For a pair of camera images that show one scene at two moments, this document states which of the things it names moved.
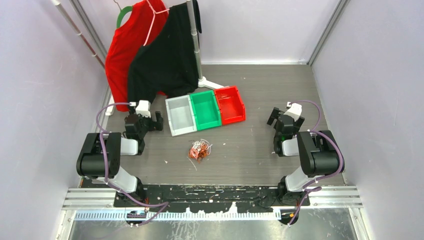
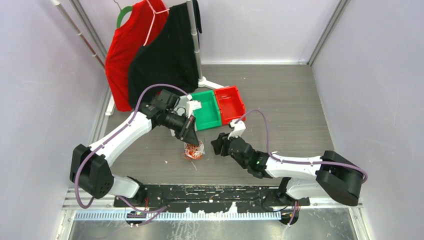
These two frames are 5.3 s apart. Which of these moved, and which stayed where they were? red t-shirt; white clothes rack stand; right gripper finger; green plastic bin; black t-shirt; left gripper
Moved: left gripper; right gripper finger
Stayed: green plastic bin; red t-shirt; white clothes rack stand; black t-shirt
